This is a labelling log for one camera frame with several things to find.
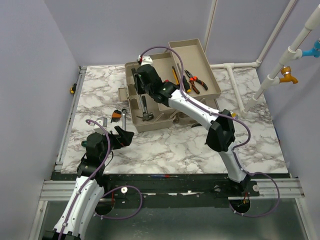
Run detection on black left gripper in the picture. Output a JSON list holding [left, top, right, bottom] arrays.
[[98, 125, 134, 161]]

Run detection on yellow utility knife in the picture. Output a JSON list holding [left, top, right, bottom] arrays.
[[171, 66, 180, 86]]

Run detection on yellow black claw hammer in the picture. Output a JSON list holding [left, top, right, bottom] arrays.
[[137, 95, 150, 121]]

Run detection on yellow black handled screwdriver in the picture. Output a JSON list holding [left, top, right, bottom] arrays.
[[175, 64, 191, 93]]

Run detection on translucent brown tool box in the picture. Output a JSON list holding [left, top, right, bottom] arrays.
[[117, 38, 222, 133]]

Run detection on orange black needle-nose pliers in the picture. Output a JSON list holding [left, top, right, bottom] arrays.
[[184, 69, 209, 95]]

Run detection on small black-handled ball hammer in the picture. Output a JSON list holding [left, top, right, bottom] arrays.
[[147, 112, 154, 121]]

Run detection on black handled pruning shears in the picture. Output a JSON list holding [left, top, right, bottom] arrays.
[[191, 122, 202, 128]]

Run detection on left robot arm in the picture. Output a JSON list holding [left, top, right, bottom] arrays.
[[42, 126, 134, 240]]

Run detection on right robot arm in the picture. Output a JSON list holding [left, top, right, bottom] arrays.
[[131, 64, 250, 196]]

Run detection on orange hex key set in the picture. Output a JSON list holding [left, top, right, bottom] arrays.
[[110, 109, 122, 123]]

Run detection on silver ratchet combination wrench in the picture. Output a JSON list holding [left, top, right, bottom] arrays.
[[121, 108, 128, 131]]

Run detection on small green screwdriver bit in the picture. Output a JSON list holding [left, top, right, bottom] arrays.
[[81, 140, 87, 147]]

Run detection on yellow black screwdriver at edge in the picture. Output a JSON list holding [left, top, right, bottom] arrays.
[[69, 83, 77, 95]]

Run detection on yellow brass tap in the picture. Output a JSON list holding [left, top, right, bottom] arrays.
[[279, 66, 299, 84]]

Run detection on blue pipe fitting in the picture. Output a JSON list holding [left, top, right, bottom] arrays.
[[301, 38, 320, 58]]

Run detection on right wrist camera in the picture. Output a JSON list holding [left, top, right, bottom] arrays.
[[137, 55, 153, 66]]

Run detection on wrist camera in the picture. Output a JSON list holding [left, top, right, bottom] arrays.
[[137, 55, 153, 66], [93, 117, 108, 135]]

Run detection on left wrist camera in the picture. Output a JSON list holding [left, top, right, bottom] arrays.
[[93, 117, 108, 135]]

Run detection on black mounting rail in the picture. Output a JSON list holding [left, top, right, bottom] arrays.
[[51, 172, 300, 210]]

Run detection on white pvc pipe frame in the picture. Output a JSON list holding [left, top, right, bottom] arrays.
[[193, 0, 320, 119]]

